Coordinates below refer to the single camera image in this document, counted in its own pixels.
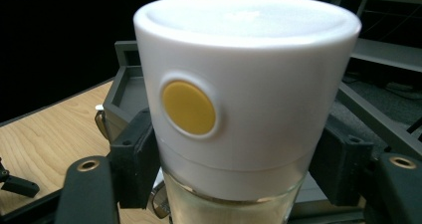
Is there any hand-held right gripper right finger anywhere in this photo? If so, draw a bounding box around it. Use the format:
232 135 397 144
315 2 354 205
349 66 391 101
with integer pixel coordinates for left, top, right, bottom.
308 115 376 208

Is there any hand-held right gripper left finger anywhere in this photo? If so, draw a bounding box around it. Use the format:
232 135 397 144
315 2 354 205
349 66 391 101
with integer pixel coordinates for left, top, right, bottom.
107 108 161 210

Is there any white-lidded glass jar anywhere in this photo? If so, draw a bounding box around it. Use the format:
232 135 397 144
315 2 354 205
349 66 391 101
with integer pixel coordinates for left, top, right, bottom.
132 0 363 224

